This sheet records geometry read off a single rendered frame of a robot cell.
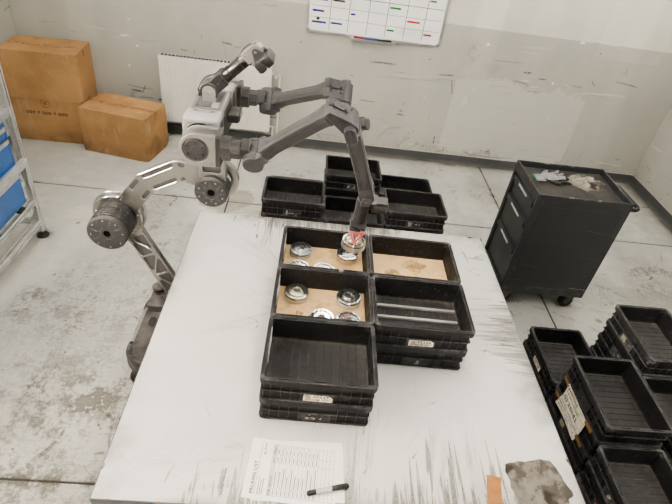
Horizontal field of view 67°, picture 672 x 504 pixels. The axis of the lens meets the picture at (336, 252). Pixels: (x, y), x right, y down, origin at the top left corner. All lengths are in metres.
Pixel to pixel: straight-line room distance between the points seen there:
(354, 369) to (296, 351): 0.23
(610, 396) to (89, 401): 2.54
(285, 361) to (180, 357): 0.44
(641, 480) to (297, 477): 1.54
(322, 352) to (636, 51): 4.40
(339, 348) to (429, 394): 0.40
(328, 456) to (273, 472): 0.19
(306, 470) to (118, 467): 0.60
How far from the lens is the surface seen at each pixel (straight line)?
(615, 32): 5.45
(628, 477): 2.68
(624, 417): 2.73
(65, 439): 2.85
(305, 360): 1.92
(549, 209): 3.34
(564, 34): 5.27
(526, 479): 2.02
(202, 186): 2.21
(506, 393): 2.22
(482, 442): 2.04
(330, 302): 2.15
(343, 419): 1.91
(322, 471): 1.83
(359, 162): 1.83
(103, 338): 3.21
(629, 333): 3.08
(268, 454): 1.85
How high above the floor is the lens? 2.30
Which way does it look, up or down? 37 degrees down
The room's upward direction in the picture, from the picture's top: 9 degrees clockwise
